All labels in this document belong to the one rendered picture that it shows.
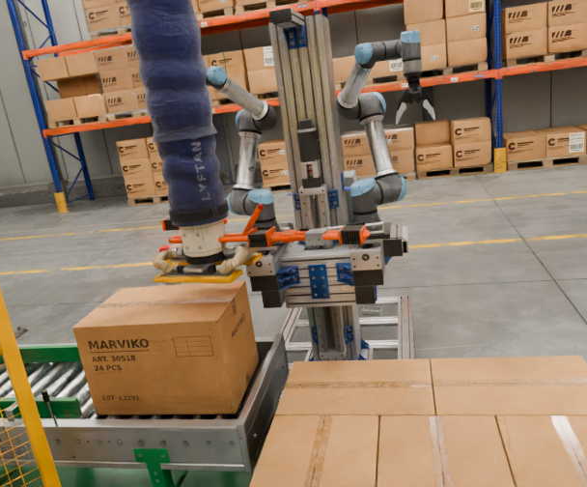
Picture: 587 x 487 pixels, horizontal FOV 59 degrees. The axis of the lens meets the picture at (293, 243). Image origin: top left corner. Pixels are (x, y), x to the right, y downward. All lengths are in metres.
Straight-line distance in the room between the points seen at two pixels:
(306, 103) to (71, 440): 1.76
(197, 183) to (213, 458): 1.02
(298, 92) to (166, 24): 0.88
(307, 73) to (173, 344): 1.37
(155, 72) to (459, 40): 7.48
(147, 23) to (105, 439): 1.52
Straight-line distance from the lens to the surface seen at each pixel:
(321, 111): 2.57
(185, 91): 1.91
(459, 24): 9.07
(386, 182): 2.48
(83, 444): 2.32
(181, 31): 1.92
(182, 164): 1.92
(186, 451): 2.13
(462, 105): 10.38
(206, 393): 2.12
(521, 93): 10.53
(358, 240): 1.81
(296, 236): 1.87
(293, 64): 2.59
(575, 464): 1.89
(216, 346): 2.00
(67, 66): 10.79
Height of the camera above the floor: 1.72
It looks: 16 degrees down
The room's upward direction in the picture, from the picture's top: 8 degrees counter-clockwise
